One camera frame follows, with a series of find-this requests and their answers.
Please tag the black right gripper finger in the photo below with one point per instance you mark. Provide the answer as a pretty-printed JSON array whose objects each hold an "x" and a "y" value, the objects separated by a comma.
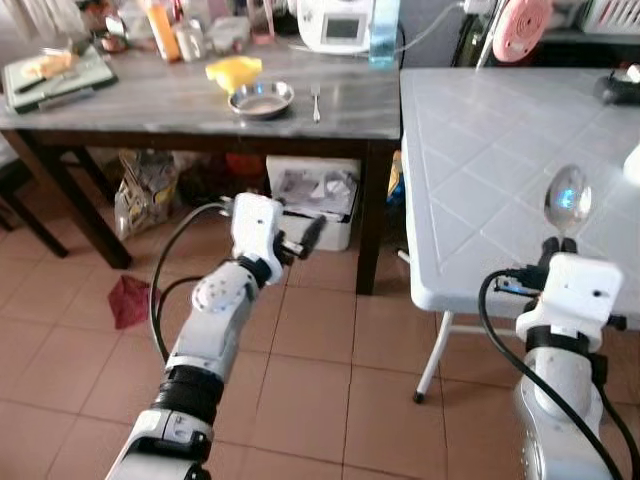
[
  {"x": 570, "y": 246},
  {"x": 549, "y": 248}
]

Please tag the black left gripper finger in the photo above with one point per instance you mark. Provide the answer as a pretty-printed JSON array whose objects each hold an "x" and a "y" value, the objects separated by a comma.
[
  {"x": 312, "y": 236},
  {"x": 284, "y": 207}
]

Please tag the steel spoon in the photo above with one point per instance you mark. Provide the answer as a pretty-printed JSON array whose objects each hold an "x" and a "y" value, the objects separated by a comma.
[{"x": 567, "y": 198}]

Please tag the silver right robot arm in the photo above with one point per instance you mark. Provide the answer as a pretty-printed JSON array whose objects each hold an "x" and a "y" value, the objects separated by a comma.
[{"x": 560, "y": 400}]

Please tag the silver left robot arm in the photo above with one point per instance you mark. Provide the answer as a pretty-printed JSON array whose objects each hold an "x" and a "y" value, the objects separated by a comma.
[{"x": 215, "y": 310}]

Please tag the white plastic storage box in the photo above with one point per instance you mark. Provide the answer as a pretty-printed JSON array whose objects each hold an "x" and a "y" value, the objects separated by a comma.
[{"x": 312, "y": 195}]

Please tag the white plastic folding table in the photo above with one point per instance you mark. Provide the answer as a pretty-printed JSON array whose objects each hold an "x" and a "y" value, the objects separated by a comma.
[{"x": 480, "y": 170}]

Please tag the steel fork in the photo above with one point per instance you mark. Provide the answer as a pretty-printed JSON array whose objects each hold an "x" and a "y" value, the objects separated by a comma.
[{"x": 315, "y": 102}]

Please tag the round steel plate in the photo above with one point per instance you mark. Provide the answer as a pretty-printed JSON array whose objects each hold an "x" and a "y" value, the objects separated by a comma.
[{"x": 260, "y": 98}]

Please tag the printed plastic bag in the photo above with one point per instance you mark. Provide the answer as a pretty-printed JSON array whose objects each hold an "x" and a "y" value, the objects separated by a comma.
[{"x": 145, "y": 190}]

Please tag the yellow plastic bowl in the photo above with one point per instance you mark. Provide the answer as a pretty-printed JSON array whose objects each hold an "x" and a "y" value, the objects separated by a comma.
[{"x": 233, "y": 72}]

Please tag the flat black device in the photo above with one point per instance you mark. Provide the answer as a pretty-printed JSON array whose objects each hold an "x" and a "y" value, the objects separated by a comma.
[{"x": 615, "y": 92}]

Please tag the red cloth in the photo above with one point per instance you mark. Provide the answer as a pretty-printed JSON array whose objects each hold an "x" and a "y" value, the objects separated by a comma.
[{"x": 128, "y": 300}]

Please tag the grey wooden table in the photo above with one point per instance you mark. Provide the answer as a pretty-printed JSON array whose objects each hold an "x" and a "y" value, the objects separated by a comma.
[{"x": 150, "y": 100}]

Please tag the small clear lidded container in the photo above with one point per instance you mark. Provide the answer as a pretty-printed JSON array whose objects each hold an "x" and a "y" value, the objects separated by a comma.
[{"x": 228, "y": 33}]

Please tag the white kitchen food processor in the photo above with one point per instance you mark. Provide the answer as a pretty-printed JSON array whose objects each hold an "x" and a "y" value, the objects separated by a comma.
[{"x": 340, "y": 25}]

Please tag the white ceramic mug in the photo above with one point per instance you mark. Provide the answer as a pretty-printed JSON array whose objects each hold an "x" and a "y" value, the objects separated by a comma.
[{"x": 188, "y": 40}]

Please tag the clear water bottle blue cap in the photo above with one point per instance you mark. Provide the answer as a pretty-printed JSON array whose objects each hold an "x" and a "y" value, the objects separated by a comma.
[{"x": 383, "y": 35}]

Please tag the orange sauce squeeze bottle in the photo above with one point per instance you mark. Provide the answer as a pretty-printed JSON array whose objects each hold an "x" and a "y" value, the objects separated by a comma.
[{"x": 160, "y": 30}]

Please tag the pink round fan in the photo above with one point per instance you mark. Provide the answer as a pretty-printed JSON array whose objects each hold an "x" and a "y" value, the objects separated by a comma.
[{"x": 520, "y": 28}]

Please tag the white slatted basket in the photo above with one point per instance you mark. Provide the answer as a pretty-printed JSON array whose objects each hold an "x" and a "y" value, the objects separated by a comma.
[{"x": 610, "y": 15}]

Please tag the dark green tray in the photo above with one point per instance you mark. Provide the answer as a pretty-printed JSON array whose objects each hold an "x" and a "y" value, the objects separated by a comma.
[{"x": 80, "y": 85}]

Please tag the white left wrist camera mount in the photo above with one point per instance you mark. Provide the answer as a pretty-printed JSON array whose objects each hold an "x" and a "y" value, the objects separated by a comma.
[{"x": 255, "y": 225}]

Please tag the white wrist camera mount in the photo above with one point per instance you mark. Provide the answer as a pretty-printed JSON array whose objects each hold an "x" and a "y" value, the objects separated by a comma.
[
  {"x": 575, "y": 290},
  {"x": 255, "y": 225}
]

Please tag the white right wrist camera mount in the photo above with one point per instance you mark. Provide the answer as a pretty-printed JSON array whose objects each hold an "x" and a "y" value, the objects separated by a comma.
[{"x": 575, "y": 290}]

